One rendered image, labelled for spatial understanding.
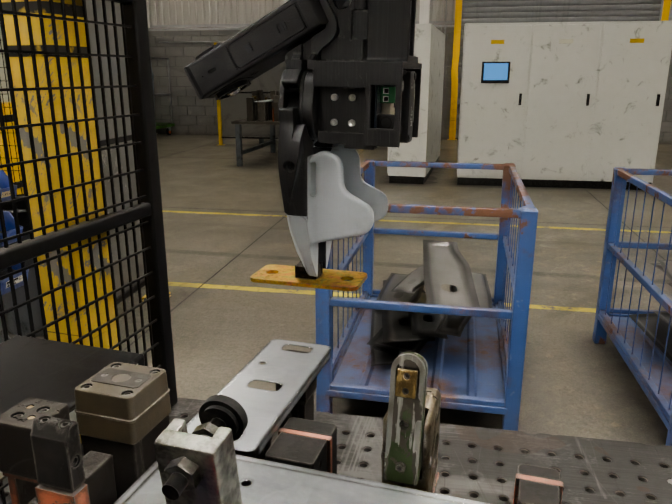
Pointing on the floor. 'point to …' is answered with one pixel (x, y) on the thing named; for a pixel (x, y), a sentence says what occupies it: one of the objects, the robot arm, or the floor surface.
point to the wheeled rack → (170, 100)
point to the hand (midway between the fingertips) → (309, 253)
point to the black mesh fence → (158, 316)
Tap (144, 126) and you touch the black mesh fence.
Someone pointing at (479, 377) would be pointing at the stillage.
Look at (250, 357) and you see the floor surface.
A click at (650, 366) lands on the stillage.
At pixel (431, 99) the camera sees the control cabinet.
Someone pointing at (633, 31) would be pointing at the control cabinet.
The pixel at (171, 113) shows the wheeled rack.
